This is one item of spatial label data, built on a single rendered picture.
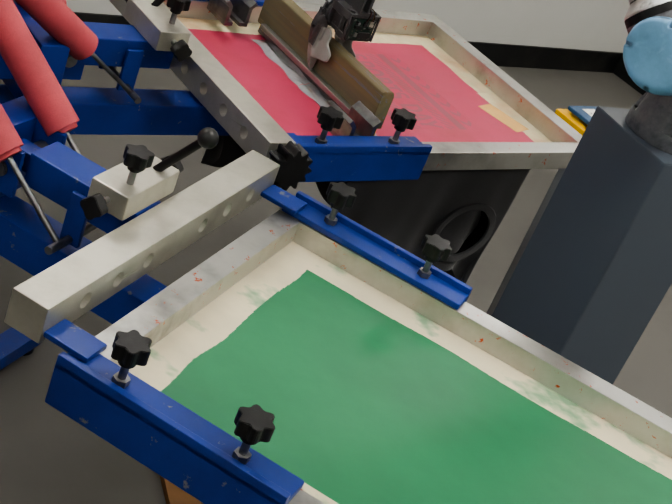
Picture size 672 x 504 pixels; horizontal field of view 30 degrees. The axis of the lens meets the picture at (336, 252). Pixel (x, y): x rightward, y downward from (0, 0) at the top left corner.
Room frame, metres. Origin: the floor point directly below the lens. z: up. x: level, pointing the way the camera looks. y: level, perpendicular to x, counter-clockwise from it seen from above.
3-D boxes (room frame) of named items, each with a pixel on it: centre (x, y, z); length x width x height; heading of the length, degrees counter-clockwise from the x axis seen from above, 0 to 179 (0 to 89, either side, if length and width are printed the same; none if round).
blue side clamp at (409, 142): (1.94, 0.04, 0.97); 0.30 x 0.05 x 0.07; 135
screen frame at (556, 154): (2.30, 0.07, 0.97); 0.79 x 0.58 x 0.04; 135
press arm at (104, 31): (1.90, 0.46, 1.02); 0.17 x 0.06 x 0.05; 135
